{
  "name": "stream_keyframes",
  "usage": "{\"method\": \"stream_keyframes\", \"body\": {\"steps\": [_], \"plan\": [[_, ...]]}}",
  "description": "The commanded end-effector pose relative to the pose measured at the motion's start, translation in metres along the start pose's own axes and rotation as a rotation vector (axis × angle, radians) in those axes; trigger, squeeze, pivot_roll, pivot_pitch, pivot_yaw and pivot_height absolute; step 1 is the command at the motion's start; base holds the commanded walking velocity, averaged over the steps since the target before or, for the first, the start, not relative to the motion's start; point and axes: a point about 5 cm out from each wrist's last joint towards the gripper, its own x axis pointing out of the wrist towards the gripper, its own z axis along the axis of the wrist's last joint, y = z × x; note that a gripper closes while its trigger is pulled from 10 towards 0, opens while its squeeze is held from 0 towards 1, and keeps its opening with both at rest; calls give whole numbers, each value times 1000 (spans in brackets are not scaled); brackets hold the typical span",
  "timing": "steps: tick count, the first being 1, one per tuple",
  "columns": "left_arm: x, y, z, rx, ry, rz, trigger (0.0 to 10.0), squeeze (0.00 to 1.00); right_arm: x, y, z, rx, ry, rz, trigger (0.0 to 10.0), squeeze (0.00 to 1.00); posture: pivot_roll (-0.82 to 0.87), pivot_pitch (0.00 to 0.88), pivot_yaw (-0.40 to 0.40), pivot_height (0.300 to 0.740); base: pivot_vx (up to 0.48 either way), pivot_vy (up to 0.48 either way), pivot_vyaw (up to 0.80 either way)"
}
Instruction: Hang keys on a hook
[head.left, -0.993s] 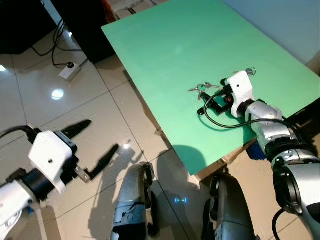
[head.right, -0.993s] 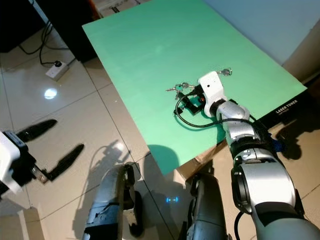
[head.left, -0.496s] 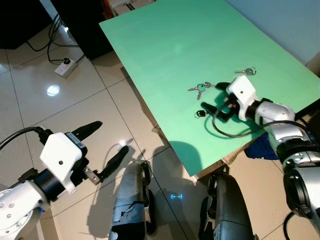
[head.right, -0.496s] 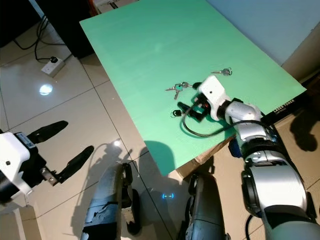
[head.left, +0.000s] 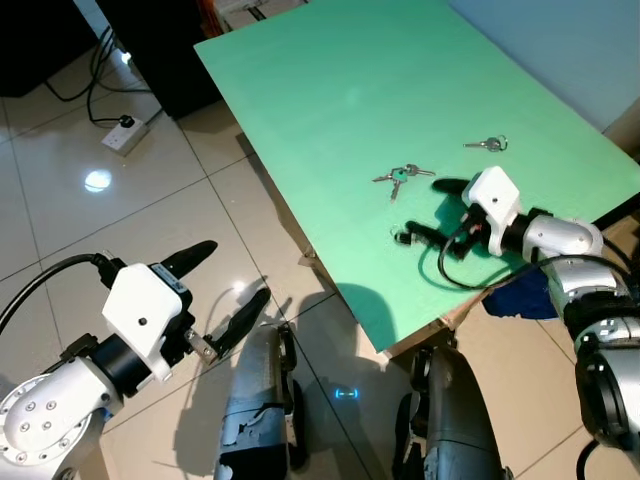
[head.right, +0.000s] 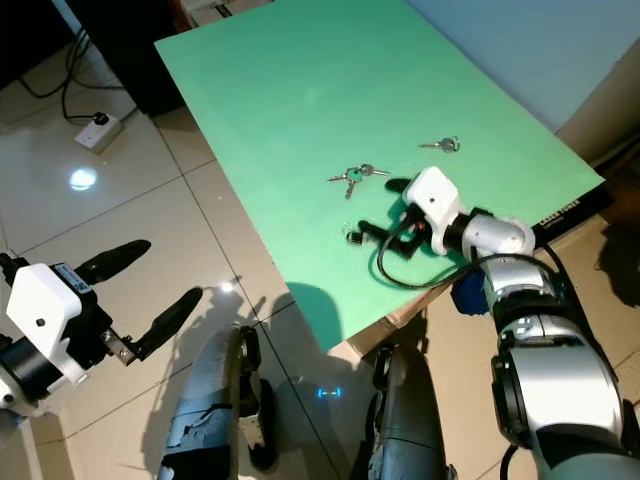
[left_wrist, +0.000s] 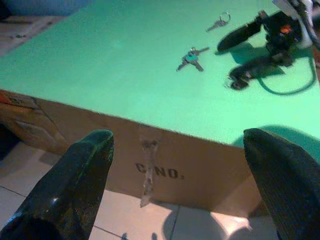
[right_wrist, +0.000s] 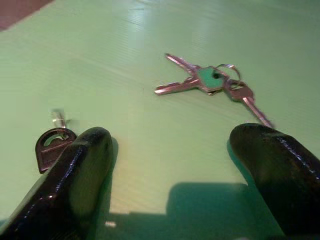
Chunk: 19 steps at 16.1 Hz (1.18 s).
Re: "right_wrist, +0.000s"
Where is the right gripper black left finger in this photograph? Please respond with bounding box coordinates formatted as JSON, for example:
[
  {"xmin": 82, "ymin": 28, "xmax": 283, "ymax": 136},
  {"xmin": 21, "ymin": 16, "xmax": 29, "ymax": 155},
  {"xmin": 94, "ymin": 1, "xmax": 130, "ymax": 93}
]
[{"xmin": 0, "ymin": 126, "xmax": 114, "ymax": 240}]

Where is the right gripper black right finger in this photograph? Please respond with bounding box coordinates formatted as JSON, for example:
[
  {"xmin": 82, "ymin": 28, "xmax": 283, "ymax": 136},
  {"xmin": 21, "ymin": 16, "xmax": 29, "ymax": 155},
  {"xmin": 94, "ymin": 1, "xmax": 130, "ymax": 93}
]
[{"xmin": 229, "ymin": 122, "xmax": 320, "ymax": 238}]

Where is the black key fob with clasp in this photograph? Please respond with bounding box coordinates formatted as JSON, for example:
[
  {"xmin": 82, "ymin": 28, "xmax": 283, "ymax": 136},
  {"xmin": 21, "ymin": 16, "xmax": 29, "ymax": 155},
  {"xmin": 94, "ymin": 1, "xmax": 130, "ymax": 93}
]
[{"xmin": 34, "ymin": 108, "xmax": 79, "ymax": 175}]

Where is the green corrugated plastic sheet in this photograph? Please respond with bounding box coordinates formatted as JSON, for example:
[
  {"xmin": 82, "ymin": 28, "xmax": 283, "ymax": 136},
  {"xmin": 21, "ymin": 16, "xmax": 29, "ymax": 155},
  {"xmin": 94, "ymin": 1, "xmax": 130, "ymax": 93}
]
[{"xmin": 0, "ymin": 0, "xmax": 320, "ymax": 240}]

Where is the silver key bunch on ring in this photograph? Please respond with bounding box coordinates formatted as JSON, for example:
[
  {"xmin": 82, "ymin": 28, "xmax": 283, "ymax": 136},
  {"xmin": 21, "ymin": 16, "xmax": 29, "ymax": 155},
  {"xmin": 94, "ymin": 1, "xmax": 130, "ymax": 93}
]
[{"xmin": 154, "ymin": 52, "xmax": 275, "ymax": 129}]

